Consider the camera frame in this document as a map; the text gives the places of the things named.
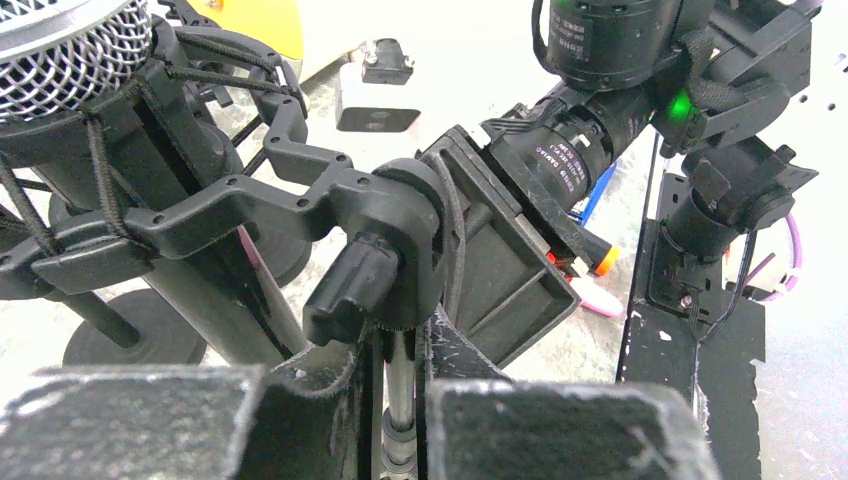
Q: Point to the black round-base shock-mount stand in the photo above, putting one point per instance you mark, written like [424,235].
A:
[226,297]

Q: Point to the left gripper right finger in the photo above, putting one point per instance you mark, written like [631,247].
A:
[475,422]

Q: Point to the grey-head microphone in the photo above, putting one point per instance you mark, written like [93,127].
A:
[106,149]

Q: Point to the blue black stapler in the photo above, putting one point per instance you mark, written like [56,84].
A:
[583,210]

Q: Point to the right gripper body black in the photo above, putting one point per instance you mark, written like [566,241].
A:
[708,76]

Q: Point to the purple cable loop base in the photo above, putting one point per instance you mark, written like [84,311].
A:
[777,262]

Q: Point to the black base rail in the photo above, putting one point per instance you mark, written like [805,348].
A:
[689,325]

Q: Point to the black tripod microphone stand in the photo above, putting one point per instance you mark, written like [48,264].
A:
[376,272]

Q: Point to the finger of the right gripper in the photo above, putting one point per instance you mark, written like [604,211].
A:
[502,294]

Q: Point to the pink microphone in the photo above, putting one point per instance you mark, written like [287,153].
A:
[596,298]

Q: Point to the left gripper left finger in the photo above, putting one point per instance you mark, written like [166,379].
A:
[308,418]

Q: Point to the black microphone orange end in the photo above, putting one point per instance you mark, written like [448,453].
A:
[602,254]

